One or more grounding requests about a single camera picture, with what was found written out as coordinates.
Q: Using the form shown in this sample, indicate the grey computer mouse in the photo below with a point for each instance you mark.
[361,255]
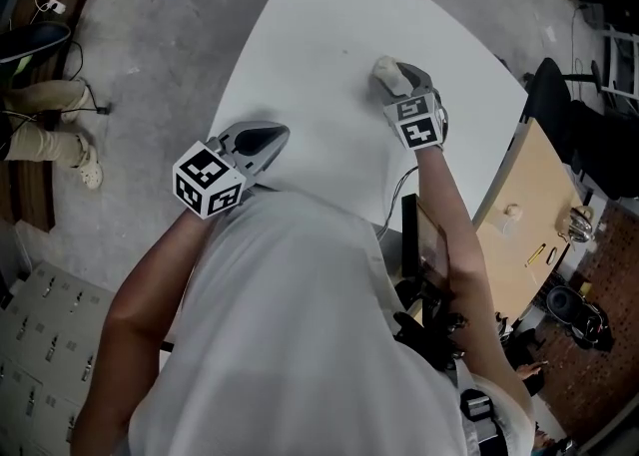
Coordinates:
[551,256]

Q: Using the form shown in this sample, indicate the person's right forearm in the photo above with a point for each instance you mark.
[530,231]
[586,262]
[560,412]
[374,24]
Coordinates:
[444,204]

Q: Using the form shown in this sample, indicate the grey locker cabinet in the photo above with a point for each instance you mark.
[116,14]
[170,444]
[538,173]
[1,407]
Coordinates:
[45,359]

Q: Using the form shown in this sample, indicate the grey harness buckle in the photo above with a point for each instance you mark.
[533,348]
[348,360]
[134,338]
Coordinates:
[478,403]

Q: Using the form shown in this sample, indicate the person's left forearm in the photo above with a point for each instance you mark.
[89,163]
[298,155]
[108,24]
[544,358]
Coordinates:
[150,269]

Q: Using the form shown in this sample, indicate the black backpack rig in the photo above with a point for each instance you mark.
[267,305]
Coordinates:
[35,40]

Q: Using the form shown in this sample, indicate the black chest-mounted device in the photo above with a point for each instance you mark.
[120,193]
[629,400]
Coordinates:
[429,334]

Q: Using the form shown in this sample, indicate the white charger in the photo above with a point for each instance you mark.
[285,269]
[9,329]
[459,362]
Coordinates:
[58,6]

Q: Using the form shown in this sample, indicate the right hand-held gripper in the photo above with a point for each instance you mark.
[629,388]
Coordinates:
[419,127]

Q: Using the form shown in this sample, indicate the yellow pen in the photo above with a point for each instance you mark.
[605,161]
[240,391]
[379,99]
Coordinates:
[535,255]

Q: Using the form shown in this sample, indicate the white cloth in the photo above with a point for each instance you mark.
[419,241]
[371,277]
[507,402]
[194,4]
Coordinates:
[387,69]

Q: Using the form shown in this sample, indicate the small black monitor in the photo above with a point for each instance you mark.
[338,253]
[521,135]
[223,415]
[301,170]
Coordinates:
[429,244]

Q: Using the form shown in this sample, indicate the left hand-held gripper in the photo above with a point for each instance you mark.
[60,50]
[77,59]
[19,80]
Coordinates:
[209,179]

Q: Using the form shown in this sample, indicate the white table top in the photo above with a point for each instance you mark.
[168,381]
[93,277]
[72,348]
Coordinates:
[349,20]

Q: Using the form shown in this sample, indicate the white paper wad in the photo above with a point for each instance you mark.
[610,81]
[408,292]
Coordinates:
[512,209]

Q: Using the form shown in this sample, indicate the beige wooden table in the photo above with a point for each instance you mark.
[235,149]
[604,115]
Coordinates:
[529,184]

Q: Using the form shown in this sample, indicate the person's white shirt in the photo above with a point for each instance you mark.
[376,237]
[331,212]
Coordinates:
[299,319]

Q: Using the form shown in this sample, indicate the beige clog shoe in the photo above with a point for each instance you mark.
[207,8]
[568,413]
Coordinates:
[70,116]
[91,169]

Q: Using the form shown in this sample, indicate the black office chair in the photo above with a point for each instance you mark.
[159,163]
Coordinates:
[589,130]

